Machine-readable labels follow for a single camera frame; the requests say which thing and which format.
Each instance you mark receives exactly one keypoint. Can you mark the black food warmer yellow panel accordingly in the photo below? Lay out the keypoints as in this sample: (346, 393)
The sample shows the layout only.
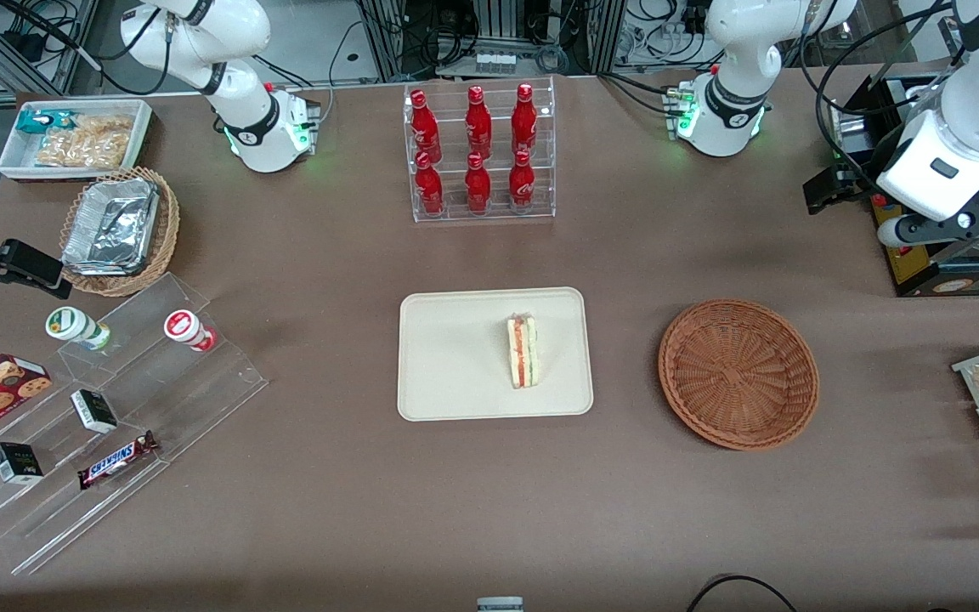
(965, 280)

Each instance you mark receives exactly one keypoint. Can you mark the beige plastic tray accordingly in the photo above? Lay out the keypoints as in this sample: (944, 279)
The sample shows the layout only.
(455, 357)

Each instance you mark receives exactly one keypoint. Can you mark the red lidded cup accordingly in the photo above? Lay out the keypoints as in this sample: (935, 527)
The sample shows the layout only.
(186, 327)

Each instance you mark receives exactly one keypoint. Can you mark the red soda bottle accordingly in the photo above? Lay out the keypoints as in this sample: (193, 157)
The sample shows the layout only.
(426, 127)
(524, 123)
(429, 189)
(478, 187)
(478, 126)
(522, 185)

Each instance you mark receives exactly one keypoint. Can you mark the teal snack packet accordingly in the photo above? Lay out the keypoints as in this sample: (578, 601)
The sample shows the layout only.
(41, 121)

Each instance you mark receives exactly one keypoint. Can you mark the small black carton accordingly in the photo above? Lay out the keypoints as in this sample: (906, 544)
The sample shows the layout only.
(94, 410)
(16, 463)

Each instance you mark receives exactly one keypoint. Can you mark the small grey device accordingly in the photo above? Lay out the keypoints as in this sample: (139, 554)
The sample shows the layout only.
(500, 605)

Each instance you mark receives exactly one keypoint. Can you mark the clear acrylic step display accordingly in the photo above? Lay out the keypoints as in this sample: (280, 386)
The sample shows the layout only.
(200, 399)

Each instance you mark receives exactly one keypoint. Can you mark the white power strip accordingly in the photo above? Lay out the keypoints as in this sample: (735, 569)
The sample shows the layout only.
(495, 63)

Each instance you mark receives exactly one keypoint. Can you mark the Snickers chocolate bar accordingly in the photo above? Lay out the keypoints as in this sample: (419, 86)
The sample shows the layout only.
(116, 460)

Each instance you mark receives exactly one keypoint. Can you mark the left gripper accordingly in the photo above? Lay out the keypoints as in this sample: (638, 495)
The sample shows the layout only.
(862, 172)

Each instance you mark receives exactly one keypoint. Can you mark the clear acrylic bottle rack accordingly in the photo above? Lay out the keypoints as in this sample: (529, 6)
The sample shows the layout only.
(455, 212)

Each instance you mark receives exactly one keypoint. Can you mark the clear bag of chips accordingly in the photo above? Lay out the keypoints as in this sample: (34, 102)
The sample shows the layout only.
(86, 144)

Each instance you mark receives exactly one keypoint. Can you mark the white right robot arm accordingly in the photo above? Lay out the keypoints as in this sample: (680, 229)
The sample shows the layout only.
(243, 127)

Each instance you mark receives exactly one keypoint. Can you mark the large brown wicker basket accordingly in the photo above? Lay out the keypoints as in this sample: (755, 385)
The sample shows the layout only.
(740, 374)

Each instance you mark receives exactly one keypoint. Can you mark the white rectangular snack bin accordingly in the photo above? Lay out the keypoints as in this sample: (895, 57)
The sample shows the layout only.
(18, 161)

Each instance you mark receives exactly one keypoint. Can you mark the small light wicker basket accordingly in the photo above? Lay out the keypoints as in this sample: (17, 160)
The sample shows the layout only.
(166, 221)

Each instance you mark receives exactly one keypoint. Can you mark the green lidded cup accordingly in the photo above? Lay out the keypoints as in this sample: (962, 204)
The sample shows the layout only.
(73, 325)

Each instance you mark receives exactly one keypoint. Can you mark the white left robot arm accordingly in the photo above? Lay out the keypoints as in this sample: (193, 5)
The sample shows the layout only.
(736, 34)

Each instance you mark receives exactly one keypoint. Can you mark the aluminium foil container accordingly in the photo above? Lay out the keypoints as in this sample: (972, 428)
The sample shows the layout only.
(111, 225)

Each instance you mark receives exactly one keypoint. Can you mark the layered sandwich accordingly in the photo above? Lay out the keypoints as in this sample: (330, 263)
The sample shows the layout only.
(523, 353)

